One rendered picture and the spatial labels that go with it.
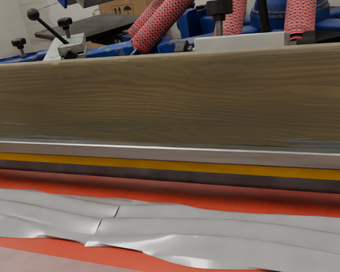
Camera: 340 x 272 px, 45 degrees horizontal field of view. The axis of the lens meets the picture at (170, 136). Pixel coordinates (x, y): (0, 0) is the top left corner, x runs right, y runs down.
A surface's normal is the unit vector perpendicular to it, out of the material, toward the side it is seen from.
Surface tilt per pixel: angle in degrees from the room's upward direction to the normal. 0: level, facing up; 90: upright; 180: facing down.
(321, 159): 75
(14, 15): 90
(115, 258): 15
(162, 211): 19
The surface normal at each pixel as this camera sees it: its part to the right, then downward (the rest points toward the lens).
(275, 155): -0.39, 0.22
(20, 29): 0.92, 0.02
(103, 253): -0.07, -0.98
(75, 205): -0.34, -0.70
